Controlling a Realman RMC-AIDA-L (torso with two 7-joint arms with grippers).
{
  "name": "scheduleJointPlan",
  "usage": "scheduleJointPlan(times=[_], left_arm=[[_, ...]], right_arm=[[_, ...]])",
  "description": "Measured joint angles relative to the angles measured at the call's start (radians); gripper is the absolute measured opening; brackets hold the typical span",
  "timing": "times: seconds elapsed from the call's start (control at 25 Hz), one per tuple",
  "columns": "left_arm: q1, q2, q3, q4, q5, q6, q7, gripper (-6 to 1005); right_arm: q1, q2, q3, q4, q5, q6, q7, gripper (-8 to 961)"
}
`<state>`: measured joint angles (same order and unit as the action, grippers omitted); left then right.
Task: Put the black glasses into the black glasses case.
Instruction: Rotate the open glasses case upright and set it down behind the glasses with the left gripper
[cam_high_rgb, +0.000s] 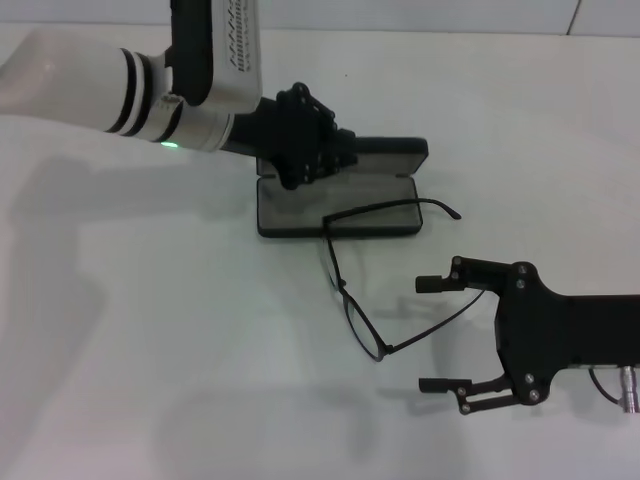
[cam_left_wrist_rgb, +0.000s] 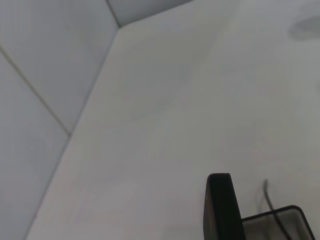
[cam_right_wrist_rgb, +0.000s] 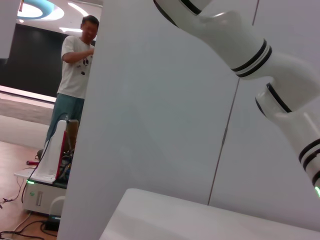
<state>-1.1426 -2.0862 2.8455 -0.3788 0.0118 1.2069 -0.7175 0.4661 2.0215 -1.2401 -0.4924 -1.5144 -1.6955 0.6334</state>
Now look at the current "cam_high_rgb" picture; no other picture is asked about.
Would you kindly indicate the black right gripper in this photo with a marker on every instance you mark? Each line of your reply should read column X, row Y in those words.
column 565, row 330

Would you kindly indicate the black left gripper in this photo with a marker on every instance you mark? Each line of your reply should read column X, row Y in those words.
column 280, row 130

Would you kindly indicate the black glasses case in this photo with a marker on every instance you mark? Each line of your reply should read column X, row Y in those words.
column 300, row 210

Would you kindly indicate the black glasses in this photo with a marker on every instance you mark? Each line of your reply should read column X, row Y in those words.
column 364, row 327

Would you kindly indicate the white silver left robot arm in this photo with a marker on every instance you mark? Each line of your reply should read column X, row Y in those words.
column 75, row 85

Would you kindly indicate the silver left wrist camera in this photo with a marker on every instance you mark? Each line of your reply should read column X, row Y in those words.
column 235, row 50

